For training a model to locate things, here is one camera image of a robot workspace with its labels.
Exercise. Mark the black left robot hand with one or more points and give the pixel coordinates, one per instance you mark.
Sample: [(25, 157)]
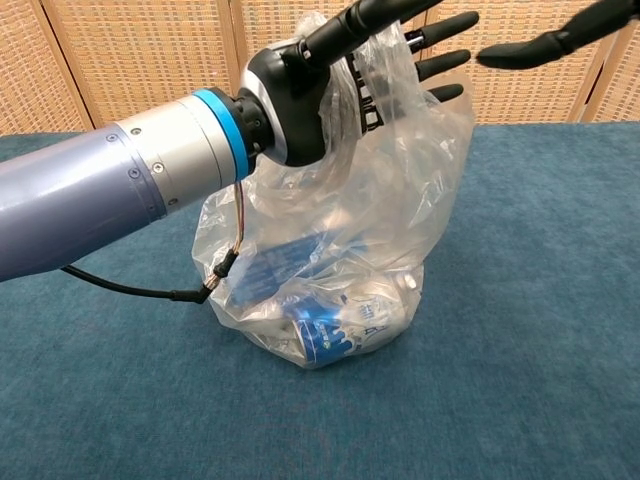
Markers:
[(285, 100)]

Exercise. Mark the white-backed right robot hand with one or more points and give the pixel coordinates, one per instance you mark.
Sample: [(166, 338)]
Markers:
[(565, 37)]

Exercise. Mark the clear plastic bag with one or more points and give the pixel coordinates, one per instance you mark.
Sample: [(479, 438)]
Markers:
[(400, 200)]

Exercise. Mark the silver-blue left robot arm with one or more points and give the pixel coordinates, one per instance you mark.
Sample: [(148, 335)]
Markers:
[(100, 190)]

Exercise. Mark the woven wooden folding screen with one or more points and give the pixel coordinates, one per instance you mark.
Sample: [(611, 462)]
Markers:
[(150, 50)]

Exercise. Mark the dark blue drink can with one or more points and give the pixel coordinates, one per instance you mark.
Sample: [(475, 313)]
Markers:
[(280, 270)]

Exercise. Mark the blue white drink can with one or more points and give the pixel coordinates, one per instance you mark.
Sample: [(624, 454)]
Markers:
[(350, 325)]

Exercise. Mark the teal table cloth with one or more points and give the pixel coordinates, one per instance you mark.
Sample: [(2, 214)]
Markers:
[(525, 325)]

